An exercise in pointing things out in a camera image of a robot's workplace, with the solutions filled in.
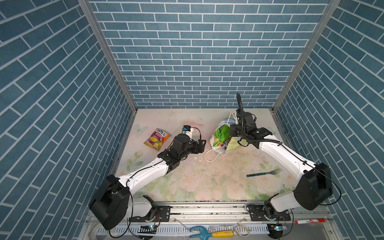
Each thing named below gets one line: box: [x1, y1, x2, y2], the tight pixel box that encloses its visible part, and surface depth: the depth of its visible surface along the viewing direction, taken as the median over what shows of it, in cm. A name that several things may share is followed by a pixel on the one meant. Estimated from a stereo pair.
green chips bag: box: [212, 124, 231, 147], surface depth 93 cm
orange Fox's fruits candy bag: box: [143, 128, 171, 151], surface depth 100 cm
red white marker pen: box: [295, 218, 326, 225], surface depth 72 cm
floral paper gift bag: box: [204, 113, 249, 162], surface depth 93 cm
